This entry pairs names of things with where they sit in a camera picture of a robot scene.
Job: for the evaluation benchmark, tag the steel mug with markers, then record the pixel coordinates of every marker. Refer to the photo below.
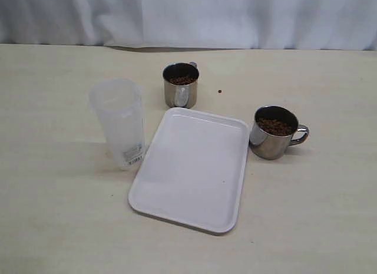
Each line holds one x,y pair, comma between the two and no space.
180,84
275,129

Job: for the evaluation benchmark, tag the clear plastic tall container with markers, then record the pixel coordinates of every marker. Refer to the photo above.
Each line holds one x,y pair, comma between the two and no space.
117,104

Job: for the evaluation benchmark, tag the white rectangular tray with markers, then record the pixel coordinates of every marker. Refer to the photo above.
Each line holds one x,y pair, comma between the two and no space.
193,171

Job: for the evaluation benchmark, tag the white curtain backdrop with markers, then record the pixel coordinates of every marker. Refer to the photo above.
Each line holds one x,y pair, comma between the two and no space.
239,24

